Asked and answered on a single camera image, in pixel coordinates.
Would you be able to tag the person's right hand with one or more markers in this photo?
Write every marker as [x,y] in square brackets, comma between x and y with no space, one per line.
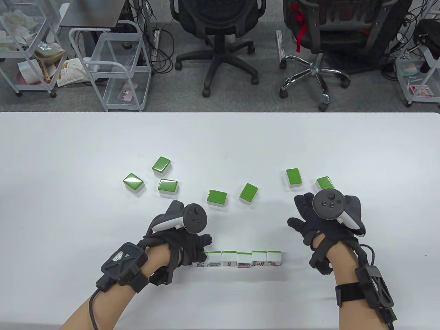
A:
[323,230]

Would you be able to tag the person's left hand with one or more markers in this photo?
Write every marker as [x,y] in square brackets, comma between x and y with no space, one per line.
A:
[189,247]

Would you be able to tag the green white mahjong tile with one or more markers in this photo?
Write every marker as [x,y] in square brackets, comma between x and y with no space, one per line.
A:
[201,264]

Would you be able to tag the row of mahjong tiles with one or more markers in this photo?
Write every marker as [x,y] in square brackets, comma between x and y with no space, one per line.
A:
[229,261]

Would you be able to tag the person's left forearm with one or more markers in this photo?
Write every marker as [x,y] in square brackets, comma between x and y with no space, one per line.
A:
[103,309]

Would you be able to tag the person's right forearm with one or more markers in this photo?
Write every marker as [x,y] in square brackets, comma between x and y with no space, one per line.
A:
[340,271]

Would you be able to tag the black white handheld controller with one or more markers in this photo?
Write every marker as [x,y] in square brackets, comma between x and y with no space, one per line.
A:
[195,218]
[326,203]

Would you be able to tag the black glove sensor box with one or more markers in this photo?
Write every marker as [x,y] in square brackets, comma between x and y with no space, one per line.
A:
[161,276]
[321,264]

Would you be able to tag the small clear packet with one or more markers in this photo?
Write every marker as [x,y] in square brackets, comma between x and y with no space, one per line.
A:
[125,94]

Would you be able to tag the red white box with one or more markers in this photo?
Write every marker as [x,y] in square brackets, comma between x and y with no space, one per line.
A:
[422,90]

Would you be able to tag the light blue cloth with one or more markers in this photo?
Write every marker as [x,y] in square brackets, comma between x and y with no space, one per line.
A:
[410,69]

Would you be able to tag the white power strip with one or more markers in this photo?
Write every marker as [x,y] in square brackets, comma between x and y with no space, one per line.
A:
[157,43]

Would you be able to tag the black office chair chrome base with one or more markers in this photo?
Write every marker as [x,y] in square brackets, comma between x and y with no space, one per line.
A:
[343,24]

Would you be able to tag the black tape roll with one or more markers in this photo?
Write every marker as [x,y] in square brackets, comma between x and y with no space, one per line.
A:
[127,45]

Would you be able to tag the white printed paper bag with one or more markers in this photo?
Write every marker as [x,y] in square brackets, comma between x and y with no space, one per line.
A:
[72,70]

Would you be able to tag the black bag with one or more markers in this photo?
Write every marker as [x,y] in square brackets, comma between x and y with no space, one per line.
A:
[428,34]

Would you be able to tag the wooden stick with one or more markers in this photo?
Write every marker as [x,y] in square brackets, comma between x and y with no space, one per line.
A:
[46,72]

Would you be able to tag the pink paper sheet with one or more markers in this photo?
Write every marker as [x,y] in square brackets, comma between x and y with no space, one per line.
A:
[24,79]

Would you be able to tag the white paper sheet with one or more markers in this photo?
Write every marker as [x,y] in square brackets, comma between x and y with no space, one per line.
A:
[29,68]

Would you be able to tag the crinkled snack package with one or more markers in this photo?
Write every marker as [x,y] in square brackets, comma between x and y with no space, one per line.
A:
[50,51]

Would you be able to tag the dark grey desk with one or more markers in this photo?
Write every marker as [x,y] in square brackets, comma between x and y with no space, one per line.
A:
[92,13]

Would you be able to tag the crumpled white plastic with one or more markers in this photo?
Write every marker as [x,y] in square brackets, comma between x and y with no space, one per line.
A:
[15,20]

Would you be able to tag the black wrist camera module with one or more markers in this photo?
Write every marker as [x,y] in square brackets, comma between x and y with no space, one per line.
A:
[120,263]
[373,290]

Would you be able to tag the white metal rail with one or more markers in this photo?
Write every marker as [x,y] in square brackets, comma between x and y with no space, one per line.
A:
[280,44]

